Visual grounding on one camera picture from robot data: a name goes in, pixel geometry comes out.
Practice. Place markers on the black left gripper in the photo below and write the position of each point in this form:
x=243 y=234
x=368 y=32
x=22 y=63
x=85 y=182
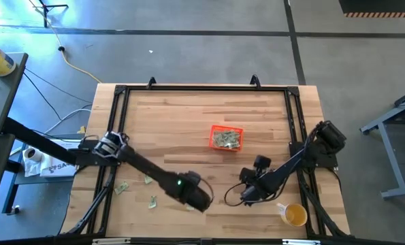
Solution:
x=198 y=199

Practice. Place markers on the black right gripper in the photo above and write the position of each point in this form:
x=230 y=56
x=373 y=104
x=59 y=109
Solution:
x=256 y=187

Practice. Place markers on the green white sweetener packet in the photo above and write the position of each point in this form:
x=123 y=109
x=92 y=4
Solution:
x=152 y=202
x=235 y=135
x=121 y=188
x=226 y=134
x=190 y=207
x=218 y=135
x=227 y=143
x=148 y=179
x=218 y=143
x=235 y=144

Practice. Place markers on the orange slotted plastic basket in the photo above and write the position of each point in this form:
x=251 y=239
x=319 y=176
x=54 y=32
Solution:
x=210 y=136

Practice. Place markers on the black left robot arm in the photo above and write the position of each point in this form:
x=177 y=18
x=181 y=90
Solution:
x=144 y=166

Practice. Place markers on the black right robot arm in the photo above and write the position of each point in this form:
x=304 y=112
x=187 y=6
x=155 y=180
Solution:
x=290 y=166

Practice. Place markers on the yellow ceramic mug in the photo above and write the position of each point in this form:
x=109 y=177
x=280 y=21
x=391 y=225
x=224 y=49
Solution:
x=294 y=215

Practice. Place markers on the small yellow connector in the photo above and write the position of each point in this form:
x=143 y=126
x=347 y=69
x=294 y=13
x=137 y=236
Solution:
x=82 y=129

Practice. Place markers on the grey metal cart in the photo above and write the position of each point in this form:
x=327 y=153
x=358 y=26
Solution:
x=392 y=160

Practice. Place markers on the white printed cardboard box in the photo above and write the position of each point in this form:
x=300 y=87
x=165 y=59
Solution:
x=57 y=166

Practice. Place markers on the black diagonal support beam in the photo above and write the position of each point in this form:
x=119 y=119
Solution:
x=39 y=141

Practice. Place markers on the white paper roll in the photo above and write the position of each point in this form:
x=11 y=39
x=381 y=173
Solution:
x=32 y=154

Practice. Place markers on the black mat hazard stripe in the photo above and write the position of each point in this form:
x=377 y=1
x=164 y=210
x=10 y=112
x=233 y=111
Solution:
x=379 y=7

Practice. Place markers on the grey side desk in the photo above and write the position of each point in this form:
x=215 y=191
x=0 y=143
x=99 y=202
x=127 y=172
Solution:
x=4 y=95

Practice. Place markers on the black floor stand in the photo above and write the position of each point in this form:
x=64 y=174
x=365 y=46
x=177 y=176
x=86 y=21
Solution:
x=45 y=13

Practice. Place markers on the silver metal bracket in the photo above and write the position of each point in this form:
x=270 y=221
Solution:
x=301 y=242
x=111 y=241

